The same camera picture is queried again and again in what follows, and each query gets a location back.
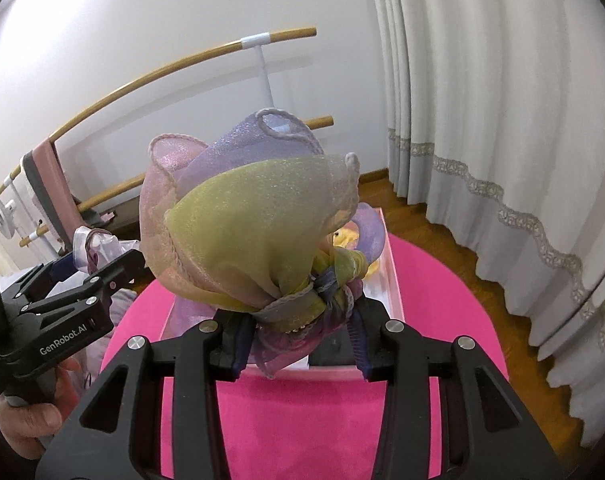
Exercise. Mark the person's left hand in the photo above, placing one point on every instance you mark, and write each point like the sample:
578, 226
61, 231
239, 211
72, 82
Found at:
23, 427

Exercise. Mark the wooden ballet bar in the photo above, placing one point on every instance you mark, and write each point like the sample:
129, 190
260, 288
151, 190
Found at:
135, 182
7, 147

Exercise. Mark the cream lace-trimmed curtain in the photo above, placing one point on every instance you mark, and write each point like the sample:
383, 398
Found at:
496, 124

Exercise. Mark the small white desk fan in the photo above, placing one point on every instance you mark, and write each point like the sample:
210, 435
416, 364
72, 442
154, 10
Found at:
7, 223

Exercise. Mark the pink grey yoga mat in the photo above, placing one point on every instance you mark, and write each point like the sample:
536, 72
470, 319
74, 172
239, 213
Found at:
48, 182

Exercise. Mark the bag of white beads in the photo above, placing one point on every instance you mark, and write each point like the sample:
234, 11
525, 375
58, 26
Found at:
92, 249

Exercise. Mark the lower wooden ballet bar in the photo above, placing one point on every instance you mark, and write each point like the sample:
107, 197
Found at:
135, 182

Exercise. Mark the white barre stand post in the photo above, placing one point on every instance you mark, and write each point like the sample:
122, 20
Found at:
262, 65

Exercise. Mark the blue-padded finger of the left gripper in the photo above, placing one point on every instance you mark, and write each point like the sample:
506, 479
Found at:
32, 290

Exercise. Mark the low brown white cabinet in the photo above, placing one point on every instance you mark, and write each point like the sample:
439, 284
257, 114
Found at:
125, 224

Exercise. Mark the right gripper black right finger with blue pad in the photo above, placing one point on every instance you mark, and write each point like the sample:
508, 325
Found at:
486, 430

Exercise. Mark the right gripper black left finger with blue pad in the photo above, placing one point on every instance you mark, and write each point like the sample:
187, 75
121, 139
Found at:
115, 430

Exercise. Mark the upper wooden ballet bar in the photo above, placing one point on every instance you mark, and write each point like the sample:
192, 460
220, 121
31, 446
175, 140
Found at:
7, 147

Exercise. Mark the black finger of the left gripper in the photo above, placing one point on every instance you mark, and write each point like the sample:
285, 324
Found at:
99, 287

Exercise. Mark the pink round tablecloth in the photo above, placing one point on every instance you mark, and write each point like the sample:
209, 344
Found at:
298, 427

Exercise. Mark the black leather pouch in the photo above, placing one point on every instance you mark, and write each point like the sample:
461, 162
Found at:
333, 351

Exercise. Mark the yellow crochet fish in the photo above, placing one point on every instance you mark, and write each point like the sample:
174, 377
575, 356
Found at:
347, 239

